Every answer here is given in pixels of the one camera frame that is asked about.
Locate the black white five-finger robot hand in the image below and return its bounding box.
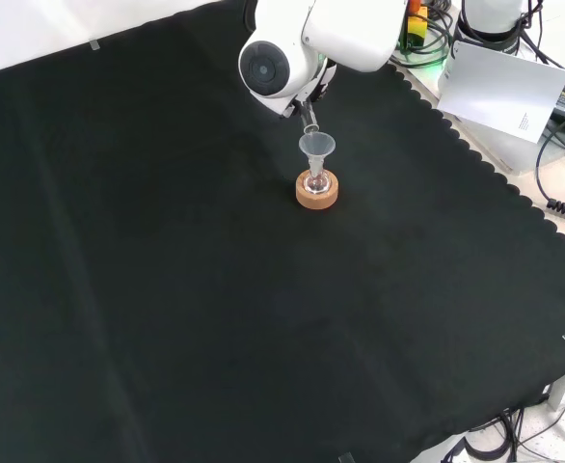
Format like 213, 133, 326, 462
279, 58, 338, 120

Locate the clear glass graduated cylinder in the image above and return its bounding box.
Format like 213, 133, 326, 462
295, 99, 320, 136

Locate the clear round-bottom flask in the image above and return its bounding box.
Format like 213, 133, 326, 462
303, 166, 332, 196

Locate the clear plastic funnel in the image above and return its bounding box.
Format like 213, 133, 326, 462
297, 132, 337, 177

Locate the yellow stop button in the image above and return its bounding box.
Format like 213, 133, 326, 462
399, 0, 430, 49

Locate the pale board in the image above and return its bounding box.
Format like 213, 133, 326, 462
436, 40, 565, 145

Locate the black cloth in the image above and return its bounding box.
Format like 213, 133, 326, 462
0, 0, 565, 463

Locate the green cable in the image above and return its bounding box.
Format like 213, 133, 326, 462
390, 28, 451, 69

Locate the cork ring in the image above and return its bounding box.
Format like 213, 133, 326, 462
294, 168, 340, 212

